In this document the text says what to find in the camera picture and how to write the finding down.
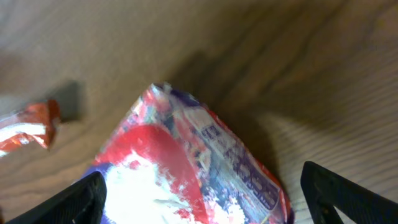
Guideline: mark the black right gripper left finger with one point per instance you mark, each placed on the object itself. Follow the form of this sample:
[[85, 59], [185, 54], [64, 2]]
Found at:
[[83, 202]]

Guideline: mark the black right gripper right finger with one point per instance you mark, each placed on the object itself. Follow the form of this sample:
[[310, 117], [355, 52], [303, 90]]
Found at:
[[326, 192]]

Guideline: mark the orange snack bar wrapper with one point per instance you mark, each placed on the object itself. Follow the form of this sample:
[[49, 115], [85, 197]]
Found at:
[[36, 122]]

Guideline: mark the purple red tissue pack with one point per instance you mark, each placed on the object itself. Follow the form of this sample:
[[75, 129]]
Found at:
[[172, 160]]

